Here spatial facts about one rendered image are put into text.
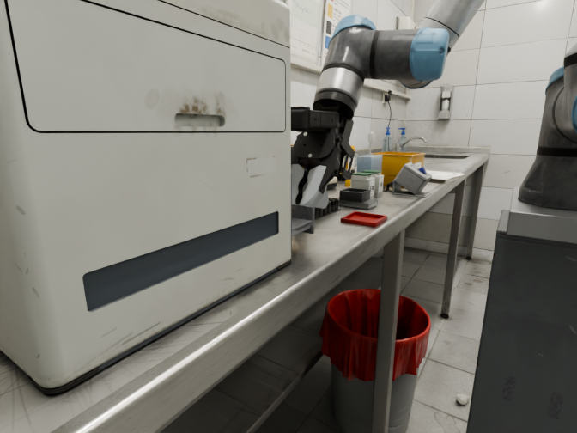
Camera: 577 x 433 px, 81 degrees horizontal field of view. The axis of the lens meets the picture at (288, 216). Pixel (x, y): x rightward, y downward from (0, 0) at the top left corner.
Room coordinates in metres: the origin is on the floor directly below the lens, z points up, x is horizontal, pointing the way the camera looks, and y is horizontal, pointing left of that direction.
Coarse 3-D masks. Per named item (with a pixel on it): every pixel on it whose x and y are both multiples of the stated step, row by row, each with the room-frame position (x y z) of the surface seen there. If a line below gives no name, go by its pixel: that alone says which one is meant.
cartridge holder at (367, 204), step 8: (344, 192) 0.76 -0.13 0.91; (352, 192) 0.75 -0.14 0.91; (360, 192) 0.74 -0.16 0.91; (368, 192) 0.77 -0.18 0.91; (344, 200) 0.76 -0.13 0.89; (352, 200) 0.75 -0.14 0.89; (360, 200) 0.74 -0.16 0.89; (368, 200) 0.76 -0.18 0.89; (376, 200) 0.76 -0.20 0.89; (368, 208) 0.72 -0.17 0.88
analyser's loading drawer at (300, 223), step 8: (296, 208) 0.49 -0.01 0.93; (304, 208) 0.49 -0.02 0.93; (312, 208) 0.48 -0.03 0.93; (296, 216) 0.49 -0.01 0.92; (304, 216) 0.49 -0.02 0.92; (312, 216) 0.48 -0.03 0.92; (296, 224) 0.46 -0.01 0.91; (304, 224) 0.46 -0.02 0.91; (312, 224) 0.48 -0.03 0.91; (296, 232) 0.45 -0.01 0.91; (304, 232) 0.49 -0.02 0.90; (312, 232) 0.48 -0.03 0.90
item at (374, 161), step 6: (360, 156) 0.95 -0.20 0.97; (366, 156) 0.94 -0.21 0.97; (372, 156) 0.94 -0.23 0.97; (378, 156) 0.98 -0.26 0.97; (360, 162) 0.95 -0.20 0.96; (366, 162) 0.94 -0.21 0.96; (372, 162) 0.94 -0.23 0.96; (378, 162) 0.98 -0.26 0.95; (360, 168) 0.95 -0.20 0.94; (366, 168) 0.94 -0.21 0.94; (372, 168) 0.94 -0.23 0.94; (378, 168) 0.99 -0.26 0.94; (384, 186) 1.00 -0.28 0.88
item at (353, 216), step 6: (348, 216) 0.64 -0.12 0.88; (354, 216) 0.65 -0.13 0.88; (360, 216) 0.65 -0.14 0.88; (366, 216) 0.65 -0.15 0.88; (372, 216) 0.65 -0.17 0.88; (378, 216) 0.65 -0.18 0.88; (384, 216) 0.63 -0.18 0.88; (342, 222) 0.62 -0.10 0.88; (348, 222) 0.61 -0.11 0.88; (354, 222) 0.61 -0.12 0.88; (360, 222) 0.60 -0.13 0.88; (366, 222) 0.59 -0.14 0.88; (372, 222) 0.59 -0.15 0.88; (378, 222) 0.60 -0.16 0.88
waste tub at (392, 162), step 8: (384, 152) 1.17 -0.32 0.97; (392, 152) 1.17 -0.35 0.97; (400, 152) 1.15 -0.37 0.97; (408, 152) 1.14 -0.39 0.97; (384, 160) 1.05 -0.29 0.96; (392, 160) 1.04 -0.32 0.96; (400, 160) 1.02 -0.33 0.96; (408, 160) 1.01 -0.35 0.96; (416, 160) 1.05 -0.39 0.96; (384, 168) 1.05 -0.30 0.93; (392, 168) 1.04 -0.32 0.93; (400, 168) 1.02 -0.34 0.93; (384, 176) 1.05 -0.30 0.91; (392, 176) 1.04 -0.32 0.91; (384, 184) 1.05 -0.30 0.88
